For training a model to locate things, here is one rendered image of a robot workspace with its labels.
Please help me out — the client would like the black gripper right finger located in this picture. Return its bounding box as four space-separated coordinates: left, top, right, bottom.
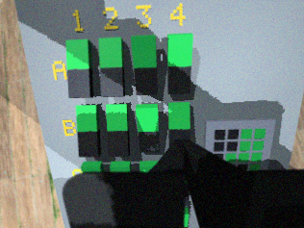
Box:
182 139 304 228

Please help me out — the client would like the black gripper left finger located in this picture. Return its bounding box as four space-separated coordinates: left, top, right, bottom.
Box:
63 139 186 228

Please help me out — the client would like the grey switch panel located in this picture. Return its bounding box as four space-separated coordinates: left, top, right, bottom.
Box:
14 0 304 228

